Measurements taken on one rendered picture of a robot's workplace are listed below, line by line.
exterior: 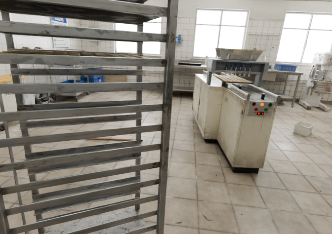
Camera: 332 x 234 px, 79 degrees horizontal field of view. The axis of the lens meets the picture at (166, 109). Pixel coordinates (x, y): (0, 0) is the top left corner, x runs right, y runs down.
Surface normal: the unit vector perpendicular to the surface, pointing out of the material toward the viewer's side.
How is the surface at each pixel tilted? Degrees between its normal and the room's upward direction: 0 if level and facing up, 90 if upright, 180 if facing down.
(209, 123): 90
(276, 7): 90
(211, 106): 90
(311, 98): 90
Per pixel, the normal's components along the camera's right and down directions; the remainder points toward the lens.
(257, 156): 0.01, 0.29
